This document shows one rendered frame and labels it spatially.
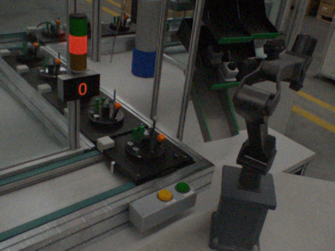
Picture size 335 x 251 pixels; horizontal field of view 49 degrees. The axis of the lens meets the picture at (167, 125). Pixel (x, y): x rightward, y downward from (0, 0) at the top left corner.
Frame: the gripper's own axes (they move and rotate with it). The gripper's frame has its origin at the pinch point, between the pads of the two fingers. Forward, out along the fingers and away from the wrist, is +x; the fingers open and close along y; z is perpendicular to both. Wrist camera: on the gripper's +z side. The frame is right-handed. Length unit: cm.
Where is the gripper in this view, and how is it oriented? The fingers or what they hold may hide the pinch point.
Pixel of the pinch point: (255, 66)
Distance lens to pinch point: 118.8
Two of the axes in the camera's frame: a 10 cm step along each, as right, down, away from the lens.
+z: -0.1, -9.6, -2.9
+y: -8.7, 1.5, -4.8
